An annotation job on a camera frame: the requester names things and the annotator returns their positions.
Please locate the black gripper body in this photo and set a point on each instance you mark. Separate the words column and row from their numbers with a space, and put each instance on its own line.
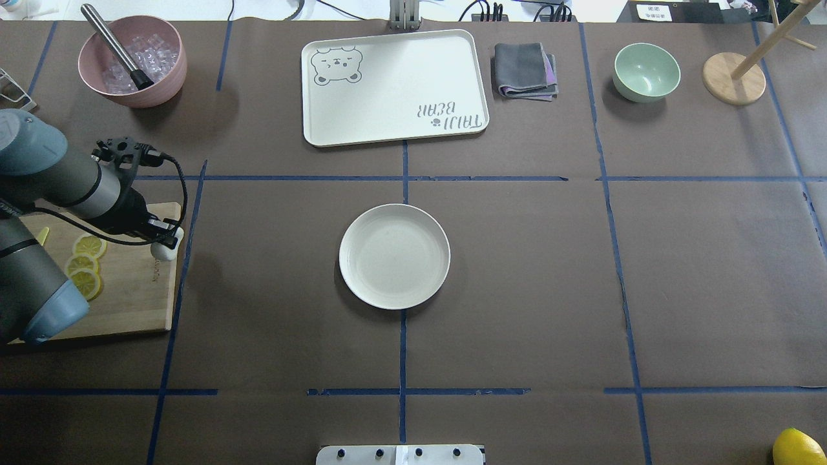
column 134, row 209

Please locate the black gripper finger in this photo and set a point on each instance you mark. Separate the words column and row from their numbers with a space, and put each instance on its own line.
column 163, row 232

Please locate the cream round plate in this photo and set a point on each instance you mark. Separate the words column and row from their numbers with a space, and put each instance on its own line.
column 394, row 256

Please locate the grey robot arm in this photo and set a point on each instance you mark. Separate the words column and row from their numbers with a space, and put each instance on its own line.
column 41, row 174

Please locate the white bear print tray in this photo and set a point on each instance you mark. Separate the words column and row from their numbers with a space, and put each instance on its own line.
column 369, row 89

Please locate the top lemon slice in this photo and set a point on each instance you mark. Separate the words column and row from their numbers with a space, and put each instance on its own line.
column 89, row 245

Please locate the lemon slice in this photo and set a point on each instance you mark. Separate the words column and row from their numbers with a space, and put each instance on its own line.
column 82, row 262
column 89, row 245
column 88, row 282

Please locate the middle lemon slice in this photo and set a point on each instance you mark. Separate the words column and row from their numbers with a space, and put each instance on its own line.
column 82, row 262

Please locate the bottom lemon slice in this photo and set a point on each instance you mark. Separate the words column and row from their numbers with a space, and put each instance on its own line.
column 88, row 282

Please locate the yellow plastic knife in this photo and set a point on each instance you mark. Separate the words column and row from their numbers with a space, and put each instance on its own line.
column 42, row 236

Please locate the steel muddler black tip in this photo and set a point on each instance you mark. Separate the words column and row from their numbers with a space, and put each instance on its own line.
column 140, row 79

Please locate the pink bowl with ice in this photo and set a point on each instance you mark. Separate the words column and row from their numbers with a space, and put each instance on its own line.
column 155, row 46

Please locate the folded grey purple cloth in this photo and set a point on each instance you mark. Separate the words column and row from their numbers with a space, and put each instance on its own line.
column 525, row 71

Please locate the black power strip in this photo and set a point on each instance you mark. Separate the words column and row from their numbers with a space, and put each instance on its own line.
column 520, row 11

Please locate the mint green bowl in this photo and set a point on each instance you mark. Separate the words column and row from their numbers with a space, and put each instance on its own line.
column 645, row 73

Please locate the wooden mug stand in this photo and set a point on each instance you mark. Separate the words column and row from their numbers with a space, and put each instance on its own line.
column 739, row 80

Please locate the whole yellow lemon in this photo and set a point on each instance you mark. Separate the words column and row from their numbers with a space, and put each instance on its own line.
column 793, row 446

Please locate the wire rack corner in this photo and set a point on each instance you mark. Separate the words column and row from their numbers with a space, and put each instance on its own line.
column 13, row 95

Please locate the white metal base plate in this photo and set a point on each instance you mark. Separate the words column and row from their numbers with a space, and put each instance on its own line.
column 402, row 454

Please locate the grey metal camera post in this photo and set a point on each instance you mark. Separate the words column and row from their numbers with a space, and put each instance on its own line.
column 404, row 15

